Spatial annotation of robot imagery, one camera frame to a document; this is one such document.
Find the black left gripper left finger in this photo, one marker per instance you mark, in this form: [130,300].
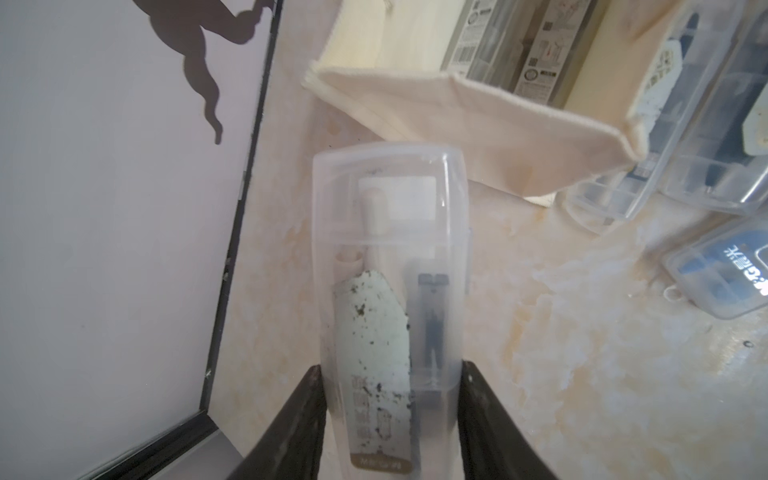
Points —
[291,447]

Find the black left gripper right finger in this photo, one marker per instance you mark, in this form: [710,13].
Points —
[492,446]

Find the cream canvas tote bag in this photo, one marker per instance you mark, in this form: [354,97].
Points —
[381,65]

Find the labelled compass set case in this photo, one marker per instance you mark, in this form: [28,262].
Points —
[488,41]

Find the blue compass set case centre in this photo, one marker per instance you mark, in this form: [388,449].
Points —
[724,273]

